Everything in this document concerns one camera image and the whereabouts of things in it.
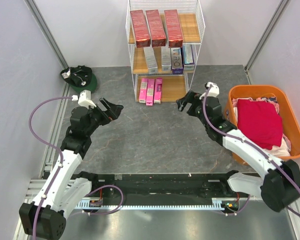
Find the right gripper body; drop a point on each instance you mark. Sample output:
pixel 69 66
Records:
pixel 195 108

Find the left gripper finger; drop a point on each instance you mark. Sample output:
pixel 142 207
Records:
pixel 115 111
pixel 109 107

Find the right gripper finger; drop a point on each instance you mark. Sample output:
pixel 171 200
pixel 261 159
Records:
pixel 190 97
pixel 181 104

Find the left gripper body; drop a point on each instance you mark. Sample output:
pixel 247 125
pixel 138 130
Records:
pixel 97 119

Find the pink box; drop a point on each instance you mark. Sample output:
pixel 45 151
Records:
pixel 143 90
pixel 158 90
pixel 149 101

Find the purple RiO toothpaste box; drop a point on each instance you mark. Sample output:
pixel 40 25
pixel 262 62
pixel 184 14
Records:
pixel 176 61

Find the silver Protefix toothpaste box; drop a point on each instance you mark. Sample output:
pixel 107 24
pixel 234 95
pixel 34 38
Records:
pixel 150 60

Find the slim silver toothpaste box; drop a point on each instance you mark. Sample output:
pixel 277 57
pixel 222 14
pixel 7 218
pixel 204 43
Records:
pixel 166 64

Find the silver red box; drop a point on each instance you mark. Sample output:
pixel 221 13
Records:
pixel 156 28
pixel 173 28

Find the silver red box front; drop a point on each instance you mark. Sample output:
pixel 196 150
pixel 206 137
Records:
pixel 156 28

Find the dark red toothpaste box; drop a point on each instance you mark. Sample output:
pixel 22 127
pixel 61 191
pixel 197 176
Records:
pixel 140 29

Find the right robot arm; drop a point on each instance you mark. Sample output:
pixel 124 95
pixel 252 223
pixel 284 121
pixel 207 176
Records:
pixel 277 182

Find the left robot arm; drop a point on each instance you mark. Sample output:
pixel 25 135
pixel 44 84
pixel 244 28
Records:
pixel 46 216

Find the black green cap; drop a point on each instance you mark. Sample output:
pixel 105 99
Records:
pixel 80 78

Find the red cloth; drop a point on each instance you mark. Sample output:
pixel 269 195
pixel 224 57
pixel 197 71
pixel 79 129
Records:
pixel 260 122

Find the orange plastic basin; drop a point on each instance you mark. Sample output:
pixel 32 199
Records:
pixel 290 124

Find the white pink clothes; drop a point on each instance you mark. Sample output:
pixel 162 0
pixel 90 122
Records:
pixel 278 151

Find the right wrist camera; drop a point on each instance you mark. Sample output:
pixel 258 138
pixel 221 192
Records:
pixel 212 90

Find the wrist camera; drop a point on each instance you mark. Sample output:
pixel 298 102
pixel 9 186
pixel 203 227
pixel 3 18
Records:
pixel 84 99
pixel 212 90

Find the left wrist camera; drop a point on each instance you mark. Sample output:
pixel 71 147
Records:
pixel 84 99

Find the aluminium floor rail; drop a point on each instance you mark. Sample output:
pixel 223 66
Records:
pixel 46 123

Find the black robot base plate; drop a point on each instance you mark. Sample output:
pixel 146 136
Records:
pixel 160 189

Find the slotted cable duct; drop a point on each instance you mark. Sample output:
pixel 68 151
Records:
pixel 86 204

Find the left aluminium frame post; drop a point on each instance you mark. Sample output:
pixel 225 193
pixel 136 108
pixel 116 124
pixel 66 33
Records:
pixel 46 31

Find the aluminium frame post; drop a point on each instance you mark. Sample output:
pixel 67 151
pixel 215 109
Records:
pixel 266 34
pixel 46 31

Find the right aluminium frame post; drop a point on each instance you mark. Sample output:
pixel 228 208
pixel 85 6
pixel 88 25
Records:
pixel 266 34

